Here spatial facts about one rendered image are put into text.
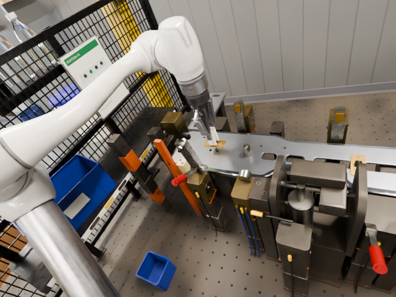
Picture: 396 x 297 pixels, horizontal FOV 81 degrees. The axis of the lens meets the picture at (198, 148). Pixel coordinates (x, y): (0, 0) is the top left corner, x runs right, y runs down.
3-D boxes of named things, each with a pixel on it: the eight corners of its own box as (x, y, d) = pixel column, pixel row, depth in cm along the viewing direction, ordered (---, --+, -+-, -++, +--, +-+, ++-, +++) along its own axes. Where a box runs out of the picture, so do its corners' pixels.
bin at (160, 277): (178, 266, 95) (170, 258, 89) (167, 293, 89) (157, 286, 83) (157, 258, 100) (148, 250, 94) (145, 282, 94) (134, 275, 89)
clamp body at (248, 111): (264, 153, 124) (255, 99, 101) (258, 170, 117) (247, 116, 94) (251, 152, 127) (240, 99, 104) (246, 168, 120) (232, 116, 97)
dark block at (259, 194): (283, 244, 89) (273, 178, 61) (279, 263, 84) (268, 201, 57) (269, 240, 91) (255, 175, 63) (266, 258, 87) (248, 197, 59)
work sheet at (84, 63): (130, 93, 121) (95, 33, 101) (104, 121, 108) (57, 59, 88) (128, 93, 122) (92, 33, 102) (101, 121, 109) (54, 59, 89)
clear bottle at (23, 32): (60, 60, 95) (21, 7, 82) (48, 69, 92) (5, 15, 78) (51, 62, 99) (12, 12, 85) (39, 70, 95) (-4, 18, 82)
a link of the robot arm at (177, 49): (214, 67, 67) (188, 60, 77) (198, 9, 57) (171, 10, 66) (185, 86, 64) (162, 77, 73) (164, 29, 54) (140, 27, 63)
